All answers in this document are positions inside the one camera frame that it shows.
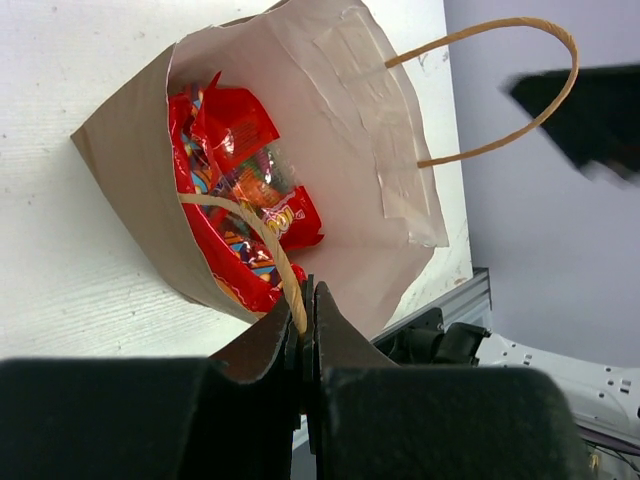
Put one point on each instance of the red gummy candy packet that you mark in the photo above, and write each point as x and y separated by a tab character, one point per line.
240	139

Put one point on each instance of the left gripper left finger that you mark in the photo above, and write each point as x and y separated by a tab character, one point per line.
226	417

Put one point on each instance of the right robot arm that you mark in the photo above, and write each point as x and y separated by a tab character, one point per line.
604	399

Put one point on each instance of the brown paper bag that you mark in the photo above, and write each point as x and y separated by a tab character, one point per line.
350	122

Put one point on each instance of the aluminium rail frame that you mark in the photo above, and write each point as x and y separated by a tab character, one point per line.
470	302

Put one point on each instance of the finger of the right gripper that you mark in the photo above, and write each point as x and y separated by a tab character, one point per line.
598	122

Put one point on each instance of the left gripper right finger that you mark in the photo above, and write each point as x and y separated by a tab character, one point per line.
373	419

